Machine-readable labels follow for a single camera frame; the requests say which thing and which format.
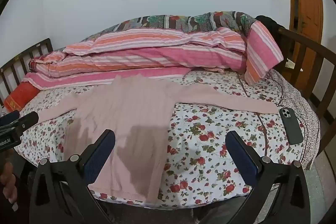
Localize pink orange striped quilt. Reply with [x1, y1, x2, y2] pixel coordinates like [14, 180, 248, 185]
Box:
[22, 11, 284, 90]

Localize person's left hand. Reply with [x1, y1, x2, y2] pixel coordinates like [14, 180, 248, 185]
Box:
[0, 161, 18, 205]

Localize red pillow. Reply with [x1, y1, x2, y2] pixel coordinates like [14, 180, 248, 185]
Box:
[4, 81, 41, 112]

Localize dark smartphone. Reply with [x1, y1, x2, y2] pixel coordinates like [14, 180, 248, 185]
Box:
[279, 107, 303, 145]

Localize pink knit sweater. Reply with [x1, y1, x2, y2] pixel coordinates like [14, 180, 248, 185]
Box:
[37, 74, 279, 202]

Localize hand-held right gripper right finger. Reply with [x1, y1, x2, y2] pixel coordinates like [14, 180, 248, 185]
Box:
[225, 130, 315, 224]

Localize black clothing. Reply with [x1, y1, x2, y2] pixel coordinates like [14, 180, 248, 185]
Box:
[256, 15, 286, 41]

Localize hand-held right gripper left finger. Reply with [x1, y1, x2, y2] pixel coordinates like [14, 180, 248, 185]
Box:
[29, 129, 116, 224]

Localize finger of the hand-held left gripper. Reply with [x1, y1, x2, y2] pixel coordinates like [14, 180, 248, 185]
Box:
[0, 111, 20, 127]
[12, 112, 39, 135]

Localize floral bedsheet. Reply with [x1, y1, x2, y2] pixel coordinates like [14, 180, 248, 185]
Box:
[0, 68, 319, 210]

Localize person's grey trousers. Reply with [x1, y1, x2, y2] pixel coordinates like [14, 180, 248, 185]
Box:
[189, 194, 248, 224]

